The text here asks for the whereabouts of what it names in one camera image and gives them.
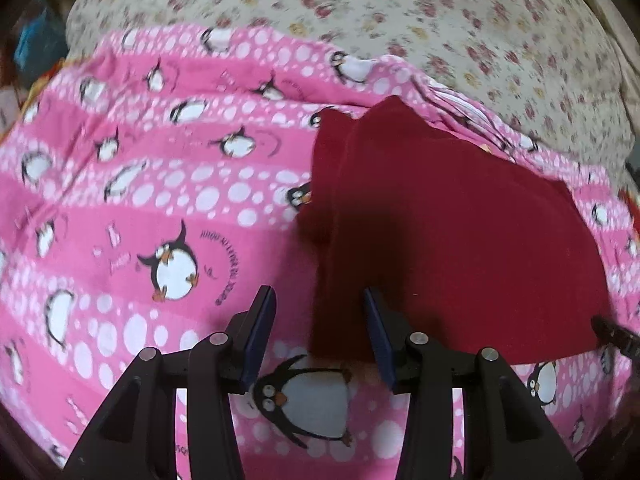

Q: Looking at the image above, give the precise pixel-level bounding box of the pink penguin print blanket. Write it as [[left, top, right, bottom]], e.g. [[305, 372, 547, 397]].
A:
[[0, 25, 640, 480]]

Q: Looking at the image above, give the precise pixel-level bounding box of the floral bed quilt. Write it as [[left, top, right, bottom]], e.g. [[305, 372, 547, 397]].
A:
[[65, 0, 637, 172]]

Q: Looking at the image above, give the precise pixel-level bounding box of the dark red shirt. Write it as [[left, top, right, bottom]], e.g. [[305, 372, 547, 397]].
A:
[[296, 95, 612, 364]]

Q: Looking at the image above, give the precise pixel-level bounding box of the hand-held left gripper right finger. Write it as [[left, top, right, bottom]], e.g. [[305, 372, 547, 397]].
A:
[[363, 287, 583, 480]]

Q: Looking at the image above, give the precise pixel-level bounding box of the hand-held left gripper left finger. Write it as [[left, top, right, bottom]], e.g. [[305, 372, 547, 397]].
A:
[[64, 285, 277, 480]]

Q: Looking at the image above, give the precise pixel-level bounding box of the blue plastic bag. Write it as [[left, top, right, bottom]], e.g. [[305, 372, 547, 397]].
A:
[[15, 9, 69, 77]]

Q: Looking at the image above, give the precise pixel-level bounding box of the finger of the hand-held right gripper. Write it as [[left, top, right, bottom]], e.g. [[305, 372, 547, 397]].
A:
[[591, 314, 640, 362]]

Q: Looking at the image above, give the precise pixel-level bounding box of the yellow cloth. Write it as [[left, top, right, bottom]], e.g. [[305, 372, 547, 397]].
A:
[[20, 59, 68, 111]]

